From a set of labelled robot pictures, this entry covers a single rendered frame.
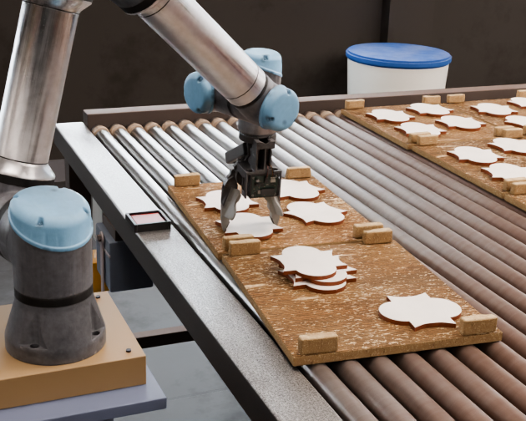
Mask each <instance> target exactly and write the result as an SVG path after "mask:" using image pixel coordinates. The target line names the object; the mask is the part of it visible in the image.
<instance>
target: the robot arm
mask: <svg viewBox="0 0 526 421"><path fill-rule="evenodd" d="M92 1H93V0H23V1H22V6H21V10H20V14H19V19H18V27H17V32H16V36H15V40H14V45H13V52H12V57H11V61H10V65H9V70H8V77H7V82H6V87H5V91H4V95H3V103H2V108H1V112H0V256H2V257H3V258H4V259H6V260H7V261H9V262H11V263H12V265H13V285H14V301H13V305H12V309H11V311H10V314H9V318H8V322H7V326H6V328H5V333H4V336H5V348H6V350H7V352H8V353H9V354H10V355H11V356H12V357H14V358H16V359H17V360H19V361H21V362H24V363H30V364H34V365H42V366H57V365H65V364H70V363H76V362H79V361H82V360H84V359H87V358H90V357H92V356H93V355H94V354H96V353H98V352H99V351H100V350H101V349H102V348H103V347H104V344H105V343H106V326H105V322H104V319H103V316H102V314H101V311H100V310H99V306H98V303H97V302H96V299H95V296H94V284H93V247H92V234H93V229H94V225H93V221H92V218H91V210H90V207H89V203H88V202H87V201H86V200H85V199H84V198H83V197H82V196H81V195H80V194H79V193H77V192H75V191H73V190H70V189H67V188H62V189H59V188H58V187H57V186H53V184H54V181H55V174H54V173H53V171H52V170H51V168H50V167H49V165H48V160H49V156H50V151H51V147H52V143H53V136H54V131H55V127H56V123H57V119H58V111H59V107H60V103H61V99H62V95H63V87H64V83H65V79H66V75H67V71H68V63H69V59H70V55H71V51H72V46H73V39H74V35H75V31H76V27H77V22H78V16H79V14H80V12H81V11H82V10H84V9H85V8H87V7H88V6H90V5H91V4H92ZM110 1H112V2H113V3H115V4H116V5H117V6H118V7H120V8H121V9H122V10H123V11H124V12H125V13H127V14H129V15H136V14H137V15H138V16H139V17H140V18H142V19H143V20H144V21H145V22H146V23H147V24H148V25H149V26H150V27H151V28H152V29H153V30H154V31H155V32H156V33H157V34H158V35H159V36H160V37H161V38H162V39H163V40H164V41H165V42H166V43H167V44H168V45H169V46H170V47H171V48H173V49H174V50H175V51H176V52H177V53H178V54H179V55H180V56H181V57H182V58H183V59H184V60H185V61H186V62H187V63H189V64H190V65H191V66H192V67H193V68H194V69H195V70H196V71H197V72H193V73H191V74H189V75H188V77H187V78H186V80H185V84H184V96H185V101H186V103H187V105H188V106H189V108H190V109H191V110H192V111H193V112H195V113H197V114H205V113H207V114H210V113H211V112H221V113H222V114H227V115H229V116H231V117H234V118H237V119H238V130H239V139H240V140H242V141H244V143H242V144H240V145H237V146H236V147H234V148H233V149H231V150H228V151H226V152H225V161H226V163H227V164H233V167H234V169H230V172H229V174H228V175H227V176H226V177H225V180H224V182H223V185H222V188H221V197H220V203H221V204H220V222H221V226H222V230H223V231H226V228H227V227H228V225H229V224H230V220H231V221H232V220H234V219H235V215H236V203H237V202H238V201H239V200H240V198H241V195H243V196H244V198H245V199H246V197H247V196H248V197H249V198H250V199H252V198H265V200H266V201H267V208H268V209H269V211H270V215H269V217H270V218H271V221H272V223H273V224H275V225H278V222H279V219H280V216H283V211H282V209H281V201H280V198H279V196H281V174H282V170H281V169H280V168H279V167H278V166H277V165H276V164H275V163H274V162H273V160H272V159H271V156H272V149H274V148H275V146H276V131H283V130H286V129H288V128H289V127H291V126H292V125H293V123H294V122H295V119H296V117H297V115H298V112H299V100H298V98H297V96H296V94H295V92H294V91H292V90H291V89H288V88H287V87H286V86H284V85H281V77H282V63H281V55H280V54H279V53H278V52H276V51H275V50H272V49H268V48H248V49H246V50H245V51H243V49H242V48H241V47H240V46H239V45H238V44H237V43H236V42H235V41H234V40H233V39H232V38H231V37H230V36H229V35H228V34H227V33H226V32H225V31H224V30H223V29H222V28H221V27H220V25H219V24H218V23H217V22H216V21H215V20H214V19H213V18H212V17H211V16H210V15H209V14H208V13H207V12H206V11H205V10H204V9H203V8H202V7H201V6H200V5H199V4H198V3H197V2H196V1H195V0H110ZM279 177H280V179H279ZM237 183H238V184H239V185H241V188H242V190H241V194H240V190H239V189H237V188H238V184H237Z"/></svg>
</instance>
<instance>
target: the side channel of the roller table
mask: <svg viewBox="0 0 526 421"><path fill-rule="evenodd" d="M525 89H526V84H510V85H495V86H481V87H467V88H452V89H424V90H410V91H396V92H381V93H367V94H339V95H324V96H310V97H297V98H298V100H299V112H298V113H299V114H304V113H305V112H306V111H311V112H314V113H316V114H318V112H320V111H321V110H325V111H330V112H333V111H334V110H335V109H344V108H345V101H346V100H354V99H364V100H365V102H364V108H366V107H379V106H393V105H407V104H421V103H422V97H423V96H425V95H427V96H436V95H438V96H440V97H441V100H440V103H441V104H442V103H447V95H448V94H465V100H464V101H473V100H475V101H477V100H485V99H488V100H490V99H510V98H516V95H517V90H525ZM214 117H218V118H221V119H223V120H226V119H227V118H228V117H230V116H229V115H227V114H222V113H221V112H211V113H210V114H207V113H205V114H197V113H195V112H193V111H192V110H191V109H190V108H189V106H188V105H187V104H168V105H154V106H139V107H125V108H111V109H85V110H84V111H83V123H84V124H85V125H86V126H87V128H88V129H89V130H90V131H91V129H92V128H93V127H94V126H95V125H97V124H100V125H102V126H104V127H106V128H107V129H109V127H110V126H111V125H112V124H120V125H123V126H124V127H125V128H126V127H127V125H128V124H130V123H136V124H140V125H141V126H142V127H144V124H145V123H147V122H149V121H152V122H154V123H156V124H158V125H159V126H160V125H161V123H162V122H163V121H165V120H169V121H172V122H174V123H175V124H177V123H178V122H179V121H180V120H182V119H186V120H189V121H190V122H192V123H194V121H195V120H196V119H199V118H201V119H206V120H207V121H209V122H210V120H211V119H212V118H214Z"/></svg>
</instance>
